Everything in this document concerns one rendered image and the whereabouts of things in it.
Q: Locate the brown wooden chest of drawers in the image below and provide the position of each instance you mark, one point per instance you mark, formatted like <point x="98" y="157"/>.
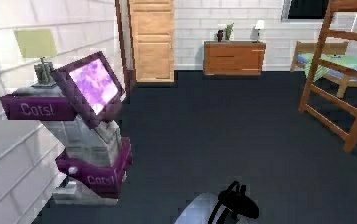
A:
<point x="233" y="58"/>

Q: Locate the wooden bunk bed frame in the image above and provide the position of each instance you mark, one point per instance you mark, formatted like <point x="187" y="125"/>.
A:
<point x="322" y="63"/>

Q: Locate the pale grey rounded object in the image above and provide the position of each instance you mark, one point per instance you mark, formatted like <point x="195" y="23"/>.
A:
<point x="196" y="211"/>

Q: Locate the small white table lamp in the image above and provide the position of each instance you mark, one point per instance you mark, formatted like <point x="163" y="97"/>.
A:
<point x="259" y="25"/>

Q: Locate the purple and grey stand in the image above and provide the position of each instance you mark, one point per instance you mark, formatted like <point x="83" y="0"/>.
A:
<point x="86" y="143"/>

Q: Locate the wooden bed with green cover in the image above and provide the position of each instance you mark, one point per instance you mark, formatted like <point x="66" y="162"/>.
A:
<point x="344" y="63"/>

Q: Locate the purple framed screen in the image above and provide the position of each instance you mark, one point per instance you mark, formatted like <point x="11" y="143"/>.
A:
<point x="92" y="85"/>

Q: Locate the small green house plant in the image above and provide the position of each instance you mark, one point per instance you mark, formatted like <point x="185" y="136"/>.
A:
<point x="229" y="31"/>

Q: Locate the green shade table lamp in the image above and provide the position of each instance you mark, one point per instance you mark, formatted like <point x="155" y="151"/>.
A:
<point x="36" y="43"/>

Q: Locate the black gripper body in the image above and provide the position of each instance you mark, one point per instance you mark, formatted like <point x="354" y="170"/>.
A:
<point x="241" y="201"/>

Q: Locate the small dark object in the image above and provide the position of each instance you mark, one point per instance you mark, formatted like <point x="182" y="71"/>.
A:
<point x="220" y="35"/>

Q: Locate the light wooden room door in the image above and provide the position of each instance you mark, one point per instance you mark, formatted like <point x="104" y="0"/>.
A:
<point x="152" y="43"/>

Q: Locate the dark window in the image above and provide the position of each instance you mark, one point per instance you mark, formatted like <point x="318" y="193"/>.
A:
<point x="307" y="9"/>

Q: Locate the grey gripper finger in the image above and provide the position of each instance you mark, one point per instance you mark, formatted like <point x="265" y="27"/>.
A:
<point x="214" y="213"/>
<point x="229" y="217"/>

